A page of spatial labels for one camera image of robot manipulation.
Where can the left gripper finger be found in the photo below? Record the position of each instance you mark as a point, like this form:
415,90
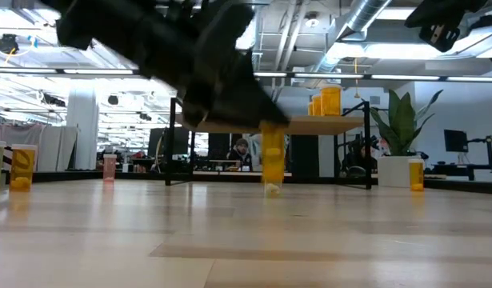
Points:
245,100

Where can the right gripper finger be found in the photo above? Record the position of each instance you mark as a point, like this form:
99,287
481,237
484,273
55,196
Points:
445,14

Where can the small orange pill bottle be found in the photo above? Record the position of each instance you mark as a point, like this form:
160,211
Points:
272,156
22,168
416,174

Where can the large orange pill bottle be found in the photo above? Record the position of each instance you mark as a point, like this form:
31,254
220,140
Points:
310,109
316,106
330,100

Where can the small pink pill bottle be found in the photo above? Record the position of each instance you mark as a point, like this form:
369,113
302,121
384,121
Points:
109,168

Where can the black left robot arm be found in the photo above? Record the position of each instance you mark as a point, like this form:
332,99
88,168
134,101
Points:
101,24

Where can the black monitor on arm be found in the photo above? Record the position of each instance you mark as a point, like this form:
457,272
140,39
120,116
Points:
455,140

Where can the ceiling light strip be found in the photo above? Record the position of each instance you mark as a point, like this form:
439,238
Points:
327,76
269,74
474,78
97,72
21,70
405,77

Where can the person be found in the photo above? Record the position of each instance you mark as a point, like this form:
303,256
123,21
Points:
241,154
361,160

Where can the light wooden desk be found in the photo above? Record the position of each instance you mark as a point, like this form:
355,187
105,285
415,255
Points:
229,173

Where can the black upright panel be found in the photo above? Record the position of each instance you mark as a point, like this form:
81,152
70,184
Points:
305,156

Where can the black display screen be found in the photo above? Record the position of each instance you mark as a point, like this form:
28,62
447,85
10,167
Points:
169,142

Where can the white ceiling sensor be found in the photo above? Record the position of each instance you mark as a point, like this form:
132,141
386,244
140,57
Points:
311,22

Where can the low black desk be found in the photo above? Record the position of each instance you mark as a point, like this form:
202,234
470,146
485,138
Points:
463,168

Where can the green plant in white pot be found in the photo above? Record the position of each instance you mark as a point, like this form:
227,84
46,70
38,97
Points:
397,172

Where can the white column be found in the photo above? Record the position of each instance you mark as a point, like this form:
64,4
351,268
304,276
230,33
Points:
82,128

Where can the white curtain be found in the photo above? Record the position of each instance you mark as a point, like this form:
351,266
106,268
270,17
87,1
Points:
57,148

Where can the pink curtain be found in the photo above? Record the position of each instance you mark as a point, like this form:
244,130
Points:
17,148

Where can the wooden shelf black metal frame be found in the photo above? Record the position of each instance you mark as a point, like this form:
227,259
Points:
309,125

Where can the silver ventilation duct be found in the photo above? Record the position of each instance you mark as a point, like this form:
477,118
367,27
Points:
365,16

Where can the black aluminium rig frame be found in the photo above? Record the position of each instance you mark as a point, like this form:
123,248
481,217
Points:
69,176
461,185

